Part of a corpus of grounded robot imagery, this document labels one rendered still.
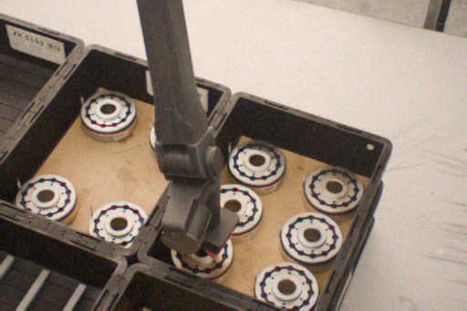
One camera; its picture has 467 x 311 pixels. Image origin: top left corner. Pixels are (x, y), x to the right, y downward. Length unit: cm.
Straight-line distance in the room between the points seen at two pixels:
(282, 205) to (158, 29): 53
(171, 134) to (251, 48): 83
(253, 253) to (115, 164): 31
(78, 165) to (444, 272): 69
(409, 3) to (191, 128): 216
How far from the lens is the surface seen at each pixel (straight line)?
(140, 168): 167
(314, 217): 157
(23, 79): 185
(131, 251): 144
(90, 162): 168
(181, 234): 128
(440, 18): 234
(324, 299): 140
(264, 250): 156
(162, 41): 120
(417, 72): 206
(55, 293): 153
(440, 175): 187
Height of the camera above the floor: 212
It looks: 49 degrees down
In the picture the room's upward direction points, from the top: 2 degrees clockwise
